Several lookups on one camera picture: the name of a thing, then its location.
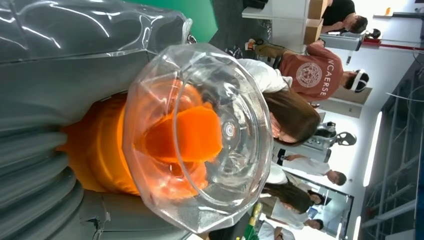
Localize orange detergent bottle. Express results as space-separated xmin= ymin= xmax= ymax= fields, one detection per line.
xmin=55 ymin=42 xmax=275 ymax=235

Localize person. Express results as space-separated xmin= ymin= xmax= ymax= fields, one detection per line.
xmin=320 ymin=0 xmax=369 ymax=35
xmin=236 ymin=58 xmax=322 ymax=147
xmin=254 ymin=39 xmax=371 ymax=103
xmin=260 ymin=202 xmax=326 ymax=240
xmin=260 ymin=179 xmax=333 ymax=215
xmin=280 ymin=153 xmax=348 ymax=187

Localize stacked brown cardboard boxes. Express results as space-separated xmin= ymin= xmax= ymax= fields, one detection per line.
xmin=302 ymin=0 xmax=329 ymax=46

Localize grey machine with black wheel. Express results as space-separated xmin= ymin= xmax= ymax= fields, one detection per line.
xmin=271 ymin=121 xmax=358 ymax=164

